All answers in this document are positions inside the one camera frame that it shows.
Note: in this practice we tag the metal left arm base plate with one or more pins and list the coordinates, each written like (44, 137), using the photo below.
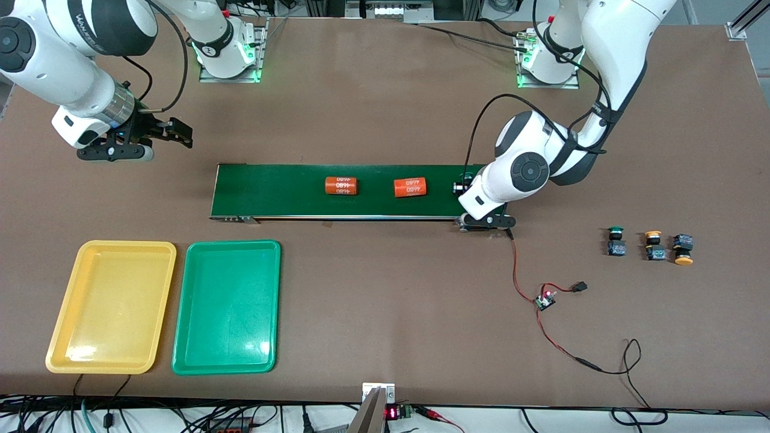
(553, 85)

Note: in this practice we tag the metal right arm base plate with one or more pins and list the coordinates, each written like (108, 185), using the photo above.
(262, 42)

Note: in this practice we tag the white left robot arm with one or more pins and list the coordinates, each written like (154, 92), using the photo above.
(619, 36)

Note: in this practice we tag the white lit equipment box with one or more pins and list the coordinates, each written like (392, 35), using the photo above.
(388, 11)

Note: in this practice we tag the yellow plastic tray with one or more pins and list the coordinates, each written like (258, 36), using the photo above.
(108, 313)

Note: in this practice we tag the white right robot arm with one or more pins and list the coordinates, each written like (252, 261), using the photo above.
(60, 72)

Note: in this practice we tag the aluminium frame profile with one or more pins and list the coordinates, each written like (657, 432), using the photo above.
(737, 29)

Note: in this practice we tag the red power strip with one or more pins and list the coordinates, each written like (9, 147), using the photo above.
(228, 429)

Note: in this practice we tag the green plastic tray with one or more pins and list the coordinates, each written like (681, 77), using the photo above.
(228, 313)

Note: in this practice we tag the silver mounting bracket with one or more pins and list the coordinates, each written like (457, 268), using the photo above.
(390, 394)

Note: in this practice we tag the small black controller board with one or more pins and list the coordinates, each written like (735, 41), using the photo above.
(546, 300)

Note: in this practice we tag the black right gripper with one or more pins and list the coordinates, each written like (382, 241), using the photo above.
(146, 125)

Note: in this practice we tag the green push button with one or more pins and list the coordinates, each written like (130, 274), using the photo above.
(616, 242)
(466, 177)

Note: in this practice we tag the red lead with black connector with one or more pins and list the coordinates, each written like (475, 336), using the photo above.
(580, 287)

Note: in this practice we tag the red clip lead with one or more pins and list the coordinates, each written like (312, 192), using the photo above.
(433, 414)

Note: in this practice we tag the orange 4680 cylinder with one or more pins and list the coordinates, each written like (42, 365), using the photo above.
(410, 187)
(341, 186)

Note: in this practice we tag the grey metal camera arm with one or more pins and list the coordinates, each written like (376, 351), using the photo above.
(368, 418)

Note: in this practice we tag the red digit display module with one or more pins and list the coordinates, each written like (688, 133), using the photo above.
(392, 413)

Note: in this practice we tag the green conveyor belt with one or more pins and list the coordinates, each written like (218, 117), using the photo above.
(271, 192)

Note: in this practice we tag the yellow push button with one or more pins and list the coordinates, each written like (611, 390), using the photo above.
(655, 246)
(683, 249)

